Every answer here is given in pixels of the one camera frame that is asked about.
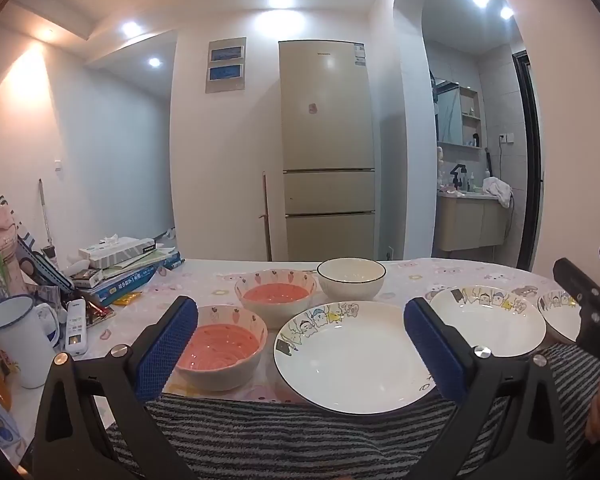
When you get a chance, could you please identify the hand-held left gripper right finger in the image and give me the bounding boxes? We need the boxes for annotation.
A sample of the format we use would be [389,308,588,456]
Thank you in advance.
[403,297,581,480]

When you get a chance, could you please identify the white black-rimmed bowl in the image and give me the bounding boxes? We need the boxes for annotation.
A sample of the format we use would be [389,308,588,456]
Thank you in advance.
[316,258,387,303]

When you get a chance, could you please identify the mirror cabinet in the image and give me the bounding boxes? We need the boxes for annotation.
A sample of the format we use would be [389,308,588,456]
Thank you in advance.
[432,77,482,150]

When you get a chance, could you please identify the grey striped cloth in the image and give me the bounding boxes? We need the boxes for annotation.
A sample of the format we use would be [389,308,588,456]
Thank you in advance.
[102,342,600,480]

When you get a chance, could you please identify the wooden stick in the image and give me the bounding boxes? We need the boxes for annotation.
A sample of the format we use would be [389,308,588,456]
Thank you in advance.
[258,170,273,262]

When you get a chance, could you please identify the grey wall panel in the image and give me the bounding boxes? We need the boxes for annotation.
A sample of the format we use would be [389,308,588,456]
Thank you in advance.
[204,36,247,95]

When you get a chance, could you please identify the grey striped tissue box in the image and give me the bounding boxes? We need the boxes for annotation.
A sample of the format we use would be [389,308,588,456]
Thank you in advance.
[78,236,159,269]

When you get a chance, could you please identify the blue striped strap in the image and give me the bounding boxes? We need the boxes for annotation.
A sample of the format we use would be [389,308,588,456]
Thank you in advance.
[17,232,76,297]

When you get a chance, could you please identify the white remote control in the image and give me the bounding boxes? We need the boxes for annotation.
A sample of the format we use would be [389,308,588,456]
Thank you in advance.
[64,299,90,356]

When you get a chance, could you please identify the white towel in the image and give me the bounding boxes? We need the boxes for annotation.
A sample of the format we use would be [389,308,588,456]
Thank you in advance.
[481,176,513,208]

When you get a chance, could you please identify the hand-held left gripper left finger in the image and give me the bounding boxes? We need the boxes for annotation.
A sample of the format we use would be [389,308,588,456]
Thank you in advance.
[27,296,201,480]

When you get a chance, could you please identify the white cartoon cat plate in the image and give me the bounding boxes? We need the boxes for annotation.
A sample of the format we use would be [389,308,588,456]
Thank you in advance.
[429,285,547,358]
[273,301,443,416]
[537,289,588,346]

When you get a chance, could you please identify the pink strawberry bowl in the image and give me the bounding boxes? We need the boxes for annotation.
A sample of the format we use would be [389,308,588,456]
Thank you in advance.
[174,305,267,393]
[234,269,319,331]

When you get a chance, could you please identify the pink printed tablecloth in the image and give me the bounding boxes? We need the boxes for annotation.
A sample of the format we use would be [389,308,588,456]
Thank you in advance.
[7,257,588,456]

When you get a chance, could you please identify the white enamel mug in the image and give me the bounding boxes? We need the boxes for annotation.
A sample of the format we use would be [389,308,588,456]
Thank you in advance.
[0,296,56,390]

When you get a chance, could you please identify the beige vanity cabinet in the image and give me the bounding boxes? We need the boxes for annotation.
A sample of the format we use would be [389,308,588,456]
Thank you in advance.
[434,194,512,252]

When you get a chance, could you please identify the white kettle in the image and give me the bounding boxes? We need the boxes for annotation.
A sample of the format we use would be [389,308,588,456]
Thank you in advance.
[32,302,61,349]

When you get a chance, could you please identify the black door frame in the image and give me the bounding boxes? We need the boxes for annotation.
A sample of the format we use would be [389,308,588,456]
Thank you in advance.
[512,51,544,272]

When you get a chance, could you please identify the beige refrigerator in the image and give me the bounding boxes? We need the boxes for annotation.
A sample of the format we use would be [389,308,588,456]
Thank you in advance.
[278,40,377,262]

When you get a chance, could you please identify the mop handle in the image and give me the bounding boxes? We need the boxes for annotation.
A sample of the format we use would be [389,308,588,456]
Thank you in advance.
[38,178,56,257]

